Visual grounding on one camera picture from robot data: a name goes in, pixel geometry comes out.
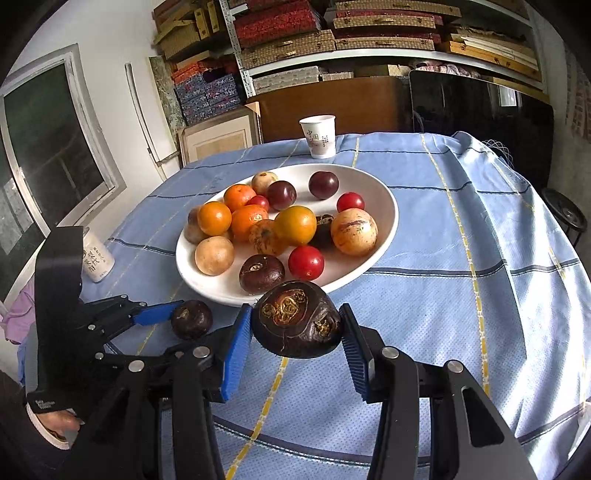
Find long white strip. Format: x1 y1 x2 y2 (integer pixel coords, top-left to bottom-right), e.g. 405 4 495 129
124 62 169 182

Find purple passion fruit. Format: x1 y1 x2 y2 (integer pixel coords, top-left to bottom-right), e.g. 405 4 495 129
267 180 297 211
308 171 340 200

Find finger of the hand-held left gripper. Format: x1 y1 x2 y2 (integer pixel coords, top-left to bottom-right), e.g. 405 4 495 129
92 346 190 367
83 295 185 342

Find white plate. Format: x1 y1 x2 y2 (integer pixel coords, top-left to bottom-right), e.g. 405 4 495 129
175 164 399 308

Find beige picture frame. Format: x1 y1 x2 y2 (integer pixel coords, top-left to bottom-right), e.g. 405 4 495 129
177 108 263 166

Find yellow tomato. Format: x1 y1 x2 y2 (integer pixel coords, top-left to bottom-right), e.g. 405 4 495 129
274 205 318 246

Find black round stool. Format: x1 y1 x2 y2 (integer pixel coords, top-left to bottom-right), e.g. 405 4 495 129
541 187 588 247

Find white metal shelf rack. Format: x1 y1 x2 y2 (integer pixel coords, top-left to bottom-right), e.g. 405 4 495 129
218 0 552 102

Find person's left hand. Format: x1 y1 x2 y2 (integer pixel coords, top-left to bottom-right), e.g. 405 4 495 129
41 411 86 440

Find white paper cup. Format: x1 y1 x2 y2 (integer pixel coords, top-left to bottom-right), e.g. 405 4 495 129
298 115 337 160

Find shelf stacks of patterned boxes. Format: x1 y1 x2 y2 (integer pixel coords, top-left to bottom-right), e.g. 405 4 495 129
228 0 543 95

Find green marble slab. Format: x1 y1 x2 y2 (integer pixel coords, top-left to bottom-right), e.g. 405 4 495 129
148 55 186 136

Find white framed window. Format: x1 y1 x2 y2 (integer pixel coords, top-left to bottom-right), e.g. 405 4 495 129
0 44 127 301

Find orange tomato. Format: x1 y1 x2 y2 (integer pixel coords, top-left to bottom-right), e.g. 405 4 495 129
248 219 289 257
197 201 232 236

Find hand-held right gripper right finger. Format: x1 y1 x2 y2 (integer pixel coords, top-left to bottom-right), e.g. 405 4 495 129
339 304 539 480

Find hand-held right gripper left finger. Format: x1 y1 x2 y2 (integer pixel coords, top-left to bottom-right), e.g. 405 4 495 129
62 304 254 480

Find mandarin orange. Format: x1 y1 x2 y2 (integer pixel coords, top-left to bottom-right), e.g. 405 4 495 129
223 184 257 212
230 205 269 243

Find blue checked tablecloth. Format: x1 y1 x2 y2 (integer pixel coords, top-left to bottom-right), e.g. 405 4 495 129
18 131 591 480

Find patterned curtain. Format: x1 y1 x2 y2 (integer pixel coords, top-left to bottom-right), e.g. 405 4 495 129
561 48 591 139

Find pink floral cloth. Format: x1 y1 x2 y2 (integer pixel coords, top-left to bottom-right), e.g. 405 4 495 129
412 61 483 77

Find person's left forearm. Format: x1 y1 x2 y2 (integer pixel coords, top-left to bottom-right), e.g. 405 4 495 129
0 369 70 480

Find striped tan pepino melon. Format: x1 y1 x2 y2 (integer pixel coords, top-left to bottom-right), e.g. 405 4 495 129
331 208 378 257

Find black glass panel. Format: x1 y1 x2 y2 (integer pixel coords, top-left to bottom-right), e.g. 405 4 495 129
407 69 555 191

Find white mesh net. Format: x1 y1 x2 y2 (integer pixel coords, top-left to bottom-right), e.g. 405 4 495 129
479 137 514 169

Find stack of blue patterned boxes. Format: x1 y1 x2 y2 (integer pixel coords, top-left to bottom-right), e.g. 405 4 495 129
172 62 245 126

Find brown wooden board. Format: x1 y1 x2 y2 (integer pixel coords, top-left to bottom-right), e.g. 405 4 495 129
246 76 409 143

